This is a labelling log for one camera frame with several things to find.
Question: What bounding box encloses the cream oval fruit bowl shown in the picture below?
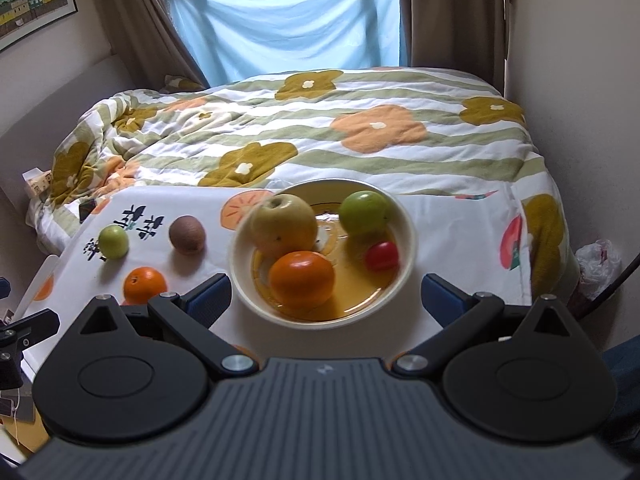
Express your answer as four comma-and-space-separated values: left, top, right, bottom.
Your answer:
229, 179, 418, 330

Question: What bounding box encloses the brown right curtain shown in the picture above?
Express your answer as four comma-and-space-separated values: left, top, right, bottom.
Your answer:
399, 0, 506, 92

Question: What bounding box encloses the brown left curtain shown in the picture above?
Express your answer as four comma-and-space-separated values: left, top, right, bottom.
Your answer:
93, 0, 207, 90

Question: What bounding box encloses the white fruit print cloth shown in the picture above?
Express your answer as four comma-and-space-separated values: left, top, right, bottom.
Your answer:
30, 181, 532, 358

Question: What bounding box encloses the large orange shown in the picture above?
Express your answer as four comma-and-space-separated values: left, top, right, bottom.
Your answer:
268, 250, 335, 310
122, 266, 168, 304

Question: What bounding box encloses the red cherry tomato in bowl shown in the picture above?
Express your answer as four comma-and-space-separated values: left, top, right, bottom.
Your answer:
364, 240, 399, 272

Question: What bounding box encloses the light blue window sheet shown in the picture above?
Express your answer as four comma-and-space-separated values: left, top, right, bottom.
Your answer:
167, 0, 407, 87

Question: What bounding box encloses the large orange in bowl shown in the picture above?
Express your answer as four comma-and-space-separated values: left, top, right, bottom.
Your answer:
268, 250, 335, 310

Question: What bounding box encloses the black cable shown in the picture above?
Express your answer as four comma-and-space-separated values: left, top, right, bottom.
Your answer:
579, 251, 640, 317

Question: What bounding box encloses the green apple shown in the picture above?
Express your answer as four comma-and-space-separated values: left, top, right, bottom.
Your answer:
98, 224, 129, 260
338, 191, 390, 236

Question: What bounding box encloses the floral striped quilt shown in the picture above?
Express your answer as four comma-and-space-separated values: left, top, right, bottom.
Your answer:
27, 67, 579, 298

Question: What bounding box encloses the white plastic bag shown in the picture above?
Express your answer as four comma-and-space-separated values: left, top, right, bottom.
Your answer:
575, 240, 623, 300

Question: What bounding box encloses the green apple in bowl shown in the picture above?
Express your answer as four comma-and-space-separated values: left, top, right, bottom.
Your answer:
338, 191, 390, 236

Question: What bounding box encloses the yellow pear in bowl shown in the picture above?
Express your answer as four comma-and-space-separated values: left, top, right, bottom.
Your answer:
248, 194, 318, 259

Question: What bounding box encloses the small cardboard box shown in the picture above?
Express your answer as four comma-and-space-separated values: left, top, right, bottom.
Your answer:
22, 168, 52, 198

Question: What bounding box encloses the brown kiwi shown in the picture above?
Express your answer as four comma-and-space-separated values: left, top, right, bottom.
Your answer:
168, 216, 206, 256

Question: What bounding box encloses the brown curtain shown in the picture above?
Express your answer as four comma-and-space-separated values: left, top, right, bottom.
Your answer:
93, 0, 207, 90
399, 0, 506, 92

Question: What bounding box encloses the grey bed headboard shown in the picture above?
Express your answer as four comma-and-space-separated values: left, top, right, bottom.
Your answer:
1, 55, 134, 273

